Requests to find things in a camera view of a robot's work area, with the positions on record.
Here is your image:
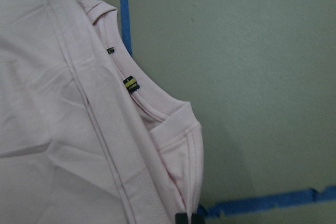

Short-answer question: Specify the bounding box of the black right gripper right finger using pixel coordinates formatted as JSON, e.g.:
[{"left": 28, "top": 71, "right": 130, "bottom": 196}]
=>
[{"left": 191, "top": 213, "right": 206, "bottom": 224}]

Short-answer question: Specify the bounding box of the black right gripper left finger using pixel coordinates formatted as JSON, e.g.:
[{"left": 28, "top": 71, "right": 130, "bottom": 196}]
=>
[{"left": 175, "top": 212, "right": 189, "bottom": 224}]

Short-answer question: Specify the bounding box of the pink Snoopy t-shirt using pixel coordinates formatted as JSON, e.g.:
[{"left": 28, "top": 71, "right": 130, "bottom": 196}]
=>
[{"left": 1, "top": 0, "right": 204, "bottom": 223}]

